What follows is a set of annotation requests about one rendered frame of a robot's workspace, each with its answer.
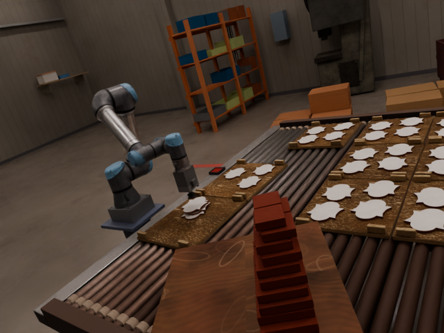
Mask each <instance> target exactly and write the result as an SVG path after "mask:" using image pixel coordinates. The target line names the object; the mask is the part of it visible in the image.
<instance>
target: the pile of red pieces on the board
mask: <svg viewBox="0 0 444 333"><path fill-rule="evenodd" d="M252 199H253V205H254V211H253V216H254V226H253V231H254V241H253V249H254V255H253V259H254V277H255V289H256V313H257V320H258V324H259V325H260V333H320V332H319V331H320V330H319V326H318V321H317V318H316V314H315V310H314V303H313V298H312V295H311V291H310V289H309V285H308V279H307V274H306V271H305V267H304V263H303V256H302V253H301V248H300V246H299V241H298V238H297V232H296V228H295V224H294V220H293V216H292V213H291V210H290V206H289V202H288V199H287V197H284V198H280V196H279V192H278V191H275V192H269V193H265V194H260V195H257V196H253V197H252Z"/></svg>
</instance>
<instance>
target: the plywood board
mask: <svg viewBox="0 0 444 333"><path fill-rule="evenodd" d="M295 228H296V232H297V238H298V241H299V246H300V248H301V253H302V256H303V263H304V267H305V271H306V274H307V279H308V285H309V289H310V291H311V295H312V298H313V303H314V311H315V314H316V318H317V321H318V326H319V330H320V331H319V332H320V333H363V331H362V329H361V326H360V323H359V321H358V319H357V316H356V314H355V311H354V309H353V306H352V304H351V301H350V298H349V297H348V294H347V291H346V288H345V287H344V284H343V282H342V279H341V277H340V274H339V272H338V269H337V267H336V265H335V262H334V259H333V257H332V255H331V252H330V250H329V247H328V245H327V243H326V240H325V238H324V235H323V233H322V230H321V228H320V225H319V223H318V221H315V222H311V223H305V224H301V225H296V226H295ZM253 241H254V234H252V235H246V236H242V237H236V238H232V239H226V240H220V241H216V242H210V243H206V244H200V245H196V246H190V247H186V248H180V249H176V250H175V251H174V256H173V258H172V262H171V265H170V269H169V271H168V276H167V278H166V282H165V286H164V289H163V293H162V296H161V300H160V303H159V307H158V309H157V313H156V316H155V320H154V323H153V327H152V329H151V333H260V325H259V324H258V320H257V313H256V289H255V277H254V259H253V255H254V249H253Z"/></svg>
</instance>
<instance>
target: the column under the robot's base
mask: <svg viewBox="0 0 444 333"><path fill-rule="evenodd" d="M154 205H155V207H154V208H153V209H152V210H150V211H149V212H147V213H146V214H145V215H144V216H143V217H141V218H140V219H138V220H137V221H136V222H135V223H124V222H117V221H112V219H111V218H110V219H109V220H107V221H106V222H105V223H103V224H102V225H101V227H102V229H113V230H119V231H123V232H124V235H125V237H126V238H128V237H130V236H131V235H132V234H134V233H135V232H136V231H137V230H139V229H140V228H142V226H144V225H145V224H146V223H148V222H149V221H150V220H151V218H152V217H153V216H154V215H156V214H157V213H158V212H160V210H162V209H163V208H164V207H165V205H164V204H163V203H154Z"/></svg>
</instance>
